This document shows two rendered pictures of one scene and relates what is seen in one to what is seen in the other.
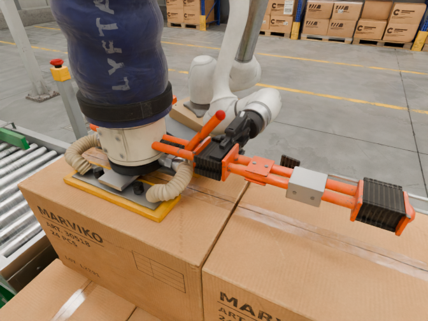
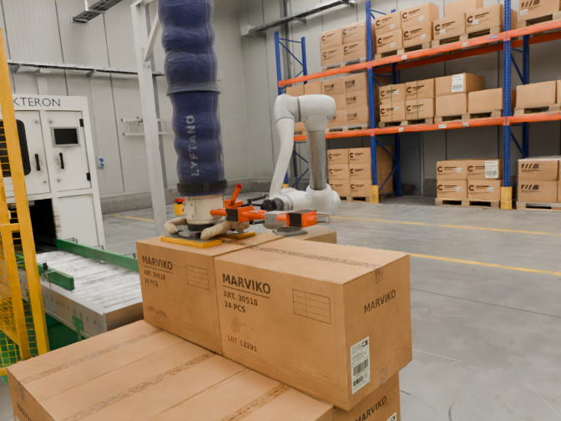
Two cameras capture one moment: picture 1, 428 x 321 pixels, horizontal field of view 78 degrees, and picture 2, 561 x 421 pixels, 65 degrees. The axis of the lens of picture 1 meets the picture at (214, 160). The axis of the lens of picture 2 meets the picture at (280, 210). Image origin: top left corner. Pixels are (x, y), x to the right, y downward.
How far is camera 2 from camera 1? 1.38 m
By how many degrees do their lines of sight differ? 33
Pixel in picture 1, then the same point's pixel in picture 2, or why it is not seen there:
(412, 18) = not seen: outside the picture
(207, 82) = not seen: hidden behind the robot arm
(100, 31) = (189, 149)
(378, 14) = not seen: outside the picture
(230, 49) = (279, 169)
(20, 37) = (158, 201)
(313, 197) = (273, 218)
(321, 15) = (543, 176)
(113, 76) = (192, 169)
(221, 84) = (274, 192)
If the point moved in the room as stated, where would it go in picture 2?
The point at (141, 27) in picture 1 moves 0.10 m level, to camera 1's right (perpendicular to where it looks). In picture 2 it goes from (207, 148) to (228, 146)
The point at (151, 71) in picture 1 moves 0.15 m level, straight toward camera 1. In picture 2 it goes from (211, 168) to (202, 170)
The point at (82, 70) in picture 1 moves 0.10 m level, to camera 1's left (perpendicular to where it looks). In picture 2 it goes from (180, 167) to (160, 169)
